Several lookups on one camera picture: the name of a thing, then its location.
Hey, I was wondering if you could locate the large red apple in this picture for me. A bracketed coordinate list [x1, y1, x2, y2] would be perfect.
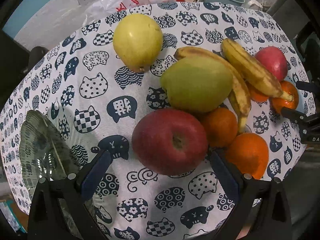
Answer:
[132, 108, 208, 176]

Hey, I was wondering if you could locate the yellow pear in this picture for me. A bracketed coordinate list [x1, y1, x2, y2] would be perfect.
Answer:
[113, 14, 163, 73]

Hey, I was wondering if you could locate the orange under banana tip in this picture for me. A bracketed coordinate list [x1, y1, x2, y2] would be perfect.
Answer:
[270, 81, 299, 114]

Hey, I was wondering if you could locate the white plastic shopping bag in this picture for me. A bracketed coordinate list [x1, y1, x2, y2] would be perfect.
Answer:
[85, 0, 142, 22]

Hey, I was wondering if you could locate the large orange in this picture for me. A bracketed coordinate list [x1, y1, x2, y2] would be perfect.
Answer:
[224, 133, 269, 179]

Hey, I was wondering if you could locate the orange beside apple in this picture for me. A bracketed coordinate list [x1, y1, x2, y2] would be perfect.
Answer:
[200, 107, 238, 148]

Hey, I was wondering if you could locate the cat pattern tablecloth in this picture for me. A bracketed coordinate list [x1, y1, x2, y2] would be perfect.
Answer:
[1, 3, 308, 239]

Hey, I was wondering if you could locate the green pear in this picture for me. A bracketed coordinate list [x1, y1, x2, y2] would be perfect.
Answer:
[160, 56, 233, 113]

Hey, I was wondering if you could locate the spotted banana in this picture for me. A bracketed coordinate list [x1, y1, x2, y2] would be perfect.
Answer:
[174, 46, 252, 134]
[221, 38, 283, 98]

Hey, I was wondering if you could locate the green glass leaf plate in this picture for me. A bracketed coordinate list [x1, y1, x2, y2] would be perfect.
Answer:
[19, 110, 79, 198]

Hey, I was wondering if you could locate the small orange behind banana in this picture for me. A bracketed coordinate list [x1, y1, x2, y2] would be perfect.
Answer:
[246, 82, 269, 102]

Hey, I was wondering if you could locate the small red apple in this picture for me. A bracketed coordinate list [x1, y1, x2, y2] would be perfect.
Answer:
[254, 46, 288, 81]

